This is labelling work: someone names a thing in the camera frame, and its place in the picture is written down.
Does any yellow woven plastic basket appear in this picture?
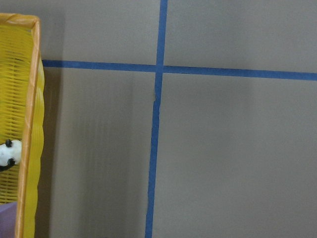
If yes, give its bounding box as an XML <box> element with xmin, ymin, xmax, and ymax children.
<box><xmin>0</xmin><ymin>13</ymin><xmax>45</xmax><ymax>238</ymax></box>

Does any panda toy figure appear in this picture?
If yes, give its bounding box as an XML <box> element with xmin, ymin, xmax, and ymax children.
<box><xmin>0</xmin><ymin>139</ymin><xmax>22</xmax><ymax>172</ymax></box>

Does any purple foam block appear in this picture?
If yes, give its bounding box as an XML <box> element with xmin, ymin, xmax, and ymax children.
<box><xmin>0</xmin><ymin>202</ymin><xmax>17</xmax><ymax>238</ymax></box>

